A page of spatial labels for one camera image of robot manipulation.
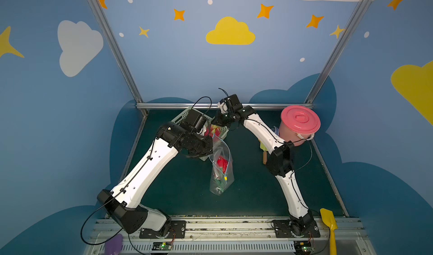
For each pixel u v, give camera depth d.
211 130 0.92
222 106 0.84
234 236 0.73
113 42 0.84
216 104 0.89
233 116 0.72
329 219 0.76
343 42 0.85
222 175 0.83
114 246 0.71
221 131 1.00
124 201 0.38
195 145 0.57
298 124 0.91
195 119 0.52
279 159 0.60
